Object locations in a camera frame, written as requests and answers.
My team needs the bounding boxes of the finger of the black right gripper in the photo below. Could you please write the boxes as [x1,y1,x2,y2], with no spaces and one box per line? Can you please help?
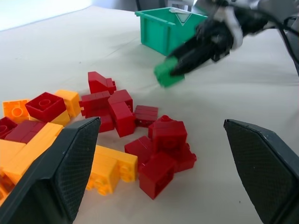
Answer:
[170,45,217,77]
[167,37,202,59]

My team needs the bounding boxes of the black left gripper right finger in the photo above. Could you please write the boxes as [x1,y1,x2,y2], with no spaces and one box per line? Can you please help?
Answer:
[223,119,299,224]

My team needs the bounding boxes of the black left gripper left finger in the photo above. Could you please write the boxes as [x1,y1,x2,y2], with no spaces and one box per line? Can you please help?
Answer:
[0,117,101,224]

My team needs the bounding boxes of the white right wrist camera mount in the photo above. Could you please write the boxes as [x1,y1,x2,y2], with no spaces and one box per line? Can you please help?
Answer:
[214,7,244,50]

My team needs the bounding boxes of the teal plastic bin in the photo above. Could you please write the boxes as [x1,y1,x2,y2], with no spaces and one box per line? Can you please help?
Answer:
[135,7,209,57]

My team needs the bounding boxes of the red sloped toy block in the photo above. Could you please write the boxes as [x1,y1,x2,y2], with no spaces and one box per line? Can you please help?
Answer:
[87,71,117,94]
[107,89,134,111]

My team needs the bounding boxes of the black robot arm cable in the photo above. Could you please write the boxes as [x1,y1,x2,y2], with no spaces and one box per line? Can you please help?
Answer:
[266,13,299,77]

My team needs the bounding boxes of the long yellow toy block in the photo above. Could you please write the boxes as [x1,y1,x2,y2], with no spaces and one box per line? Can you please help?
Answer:
[0,122,64,185]

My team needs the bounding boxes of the orange toy block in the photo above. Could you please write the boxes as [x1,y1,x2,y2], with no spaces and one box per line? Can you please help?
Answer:
[2,98,30,124]
[0,167,17,203]

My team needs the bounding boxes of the green toy block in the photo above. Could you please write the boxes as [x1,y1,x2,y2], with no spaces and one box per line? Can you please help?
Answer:
[154,56,186,88]

